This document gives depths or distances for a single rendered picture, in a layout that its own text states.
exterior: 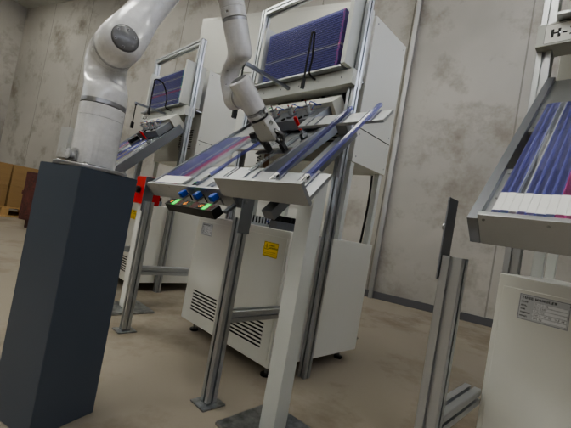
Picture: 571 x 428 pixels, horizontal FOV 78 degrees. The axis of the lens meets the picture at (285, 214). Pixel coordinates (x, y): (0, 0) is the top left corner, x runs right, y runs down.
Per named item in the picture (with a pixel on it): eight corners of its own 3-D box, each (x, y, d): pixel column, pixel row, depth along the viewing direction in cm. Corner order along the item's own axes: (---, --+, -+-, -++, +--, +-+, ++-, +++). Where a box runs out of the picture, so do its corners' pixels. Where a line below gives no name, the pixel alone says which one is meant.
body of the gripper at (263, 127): (272, 108, 136) (285, 132, 142) (255, 110, 143) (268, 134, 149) (260, 119, 132) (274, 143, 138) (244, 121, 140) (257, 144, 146)
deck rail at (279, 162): (240, 208, 124) (234, 193, 121) (237, 207, 125) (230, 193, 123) (347, 125, 163) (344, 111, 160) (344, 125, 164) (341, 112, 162)
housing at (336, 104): (340, 131, 163) (332, 100, 156) (268, 136, 197) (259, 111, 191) (349, 123, 167) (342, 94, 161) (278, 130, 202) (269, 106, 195)
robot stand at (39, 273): (27, 442, 88) (81, 166, 90) (-12, 413, 96) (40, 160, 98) (93, 412, 104) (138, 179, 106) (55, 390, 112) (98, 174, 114)
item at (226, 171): (236, 199, 125) (233, 192, 123) (154, 189, 171) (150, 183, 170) (271, 173, 135) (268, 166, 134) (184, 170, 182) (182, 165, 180)
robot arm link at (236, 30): (205, 28, 131) (221, 111, 139) (233, 14, 121) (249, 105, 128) (223, 30, 138) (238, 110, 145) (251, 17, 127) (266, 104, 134)
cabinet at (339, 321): (263, 384, 141) (291, 232, 143) (178, 327, 190) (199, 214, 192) (353, 360, 188) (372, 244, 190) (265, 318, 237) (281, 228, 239)
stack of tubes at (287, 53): (336, 64, 158) (347, 7, 159) (261, 83, 194) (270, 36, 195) (352, 76, 167) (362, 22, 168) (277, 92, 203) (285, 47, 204)
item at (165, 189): (237, 207, 125) (228, 190, 122) (154, 195, 172) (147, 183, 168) (240, 205, 126) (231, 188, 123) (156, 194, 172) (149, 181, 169)
